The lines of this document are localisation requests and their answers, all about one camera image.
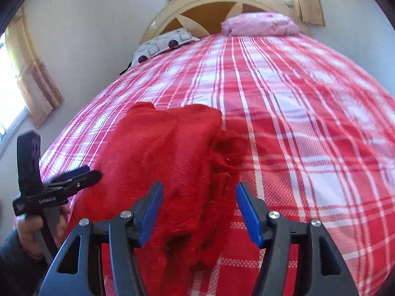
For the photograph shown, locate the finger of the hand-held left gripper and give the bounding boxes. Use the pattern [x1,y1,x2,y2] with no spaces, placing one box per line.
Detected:
[60,169,102,196]
[46,166,91,188]

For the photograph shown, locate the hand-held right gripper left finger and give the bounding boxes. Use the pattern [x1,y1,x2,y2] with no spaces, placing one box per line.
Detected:
[38,182,165,296]

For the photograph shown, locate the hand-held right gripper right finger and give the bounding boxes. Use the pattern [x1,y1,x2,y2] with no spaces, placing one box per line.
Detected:
[235,182,360,296]

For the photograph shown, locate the red knitted sweater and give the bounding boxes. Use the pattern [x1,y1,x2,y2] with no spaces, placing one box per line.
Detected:
[66,102,241,296]

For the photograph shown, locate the person's left forearm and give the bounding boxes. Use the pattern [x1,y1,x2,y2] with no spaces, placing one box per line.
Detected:
[0,228,53,296]

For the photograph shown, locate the person's left hand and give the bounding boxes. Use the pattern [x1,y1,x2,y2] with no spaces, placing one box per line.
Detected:
[17,203,72,250]

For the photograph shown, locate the red plaid blanket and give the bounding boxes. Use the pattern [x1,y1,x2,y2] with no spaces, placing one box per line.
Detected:
[14,34,395,296]

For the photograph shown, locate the grey patterned pillow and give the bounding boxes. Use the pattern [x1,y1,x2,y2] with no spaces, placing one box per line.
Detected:
[128,28,201,68]

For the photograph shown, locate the pink pillow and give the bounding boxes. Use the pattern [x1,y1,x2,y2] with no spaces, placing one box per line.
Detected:
[220,12,300,37]

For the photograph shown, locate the cream wooden headboard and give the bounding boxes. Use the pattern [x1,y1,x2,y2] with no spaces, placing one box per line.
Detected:
[139,0,312,45]

